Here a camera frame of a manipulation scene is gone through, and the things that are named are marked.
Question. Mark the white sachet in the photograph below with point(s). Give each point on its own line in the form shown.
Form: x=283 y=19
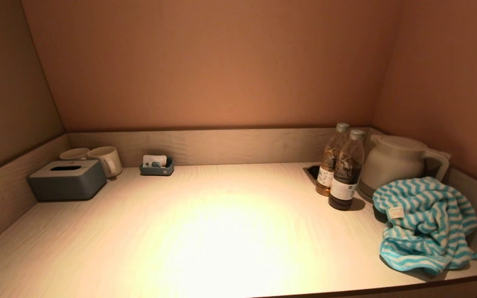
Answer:
x=154 y=159

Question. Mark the amber drink bottle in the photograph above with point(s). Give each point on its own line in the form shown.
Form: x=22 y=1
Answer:
x=328 y=159

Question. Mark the blue white striped towel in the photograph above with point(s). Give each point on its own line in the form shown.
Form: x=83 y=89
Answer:
x=425 y=227

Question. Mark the white electric kettle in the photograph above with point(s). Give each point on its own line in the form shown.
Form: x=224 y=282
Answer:
x=393 y=165

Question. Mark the grey tissue box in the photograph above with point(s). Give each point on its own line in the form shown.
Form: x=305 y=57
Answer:
x=66 y=181

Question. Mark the small grey-blue tray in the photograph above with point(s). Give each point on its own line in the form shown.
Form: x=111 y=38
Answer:
x=157 y=170

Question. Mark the dark drink bottle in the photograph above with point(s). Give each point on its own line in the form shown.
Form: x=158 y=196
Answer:
x=346 y=171

